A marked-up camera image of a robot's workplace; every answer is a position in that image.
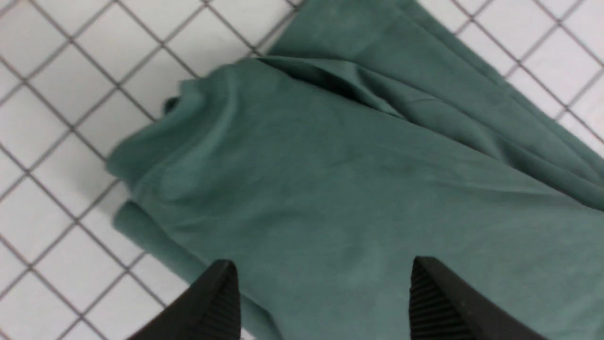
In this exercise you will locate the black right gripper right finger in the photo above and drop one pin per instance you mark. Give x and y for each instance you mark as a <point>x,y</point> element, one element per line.
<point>443,306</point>

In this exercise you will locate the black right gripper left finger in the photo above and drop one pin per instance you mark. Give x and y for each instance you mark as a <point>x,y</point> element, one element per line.
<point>209,309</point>

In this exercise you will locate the green long sleeve shirt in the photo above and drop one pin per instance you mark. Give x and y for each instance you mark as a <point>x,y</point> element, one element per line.
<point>369,135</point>

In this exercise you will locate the white grid tablecloth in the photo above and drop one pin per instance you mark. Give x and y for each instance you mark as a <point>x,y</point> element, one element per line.
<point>77,76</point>

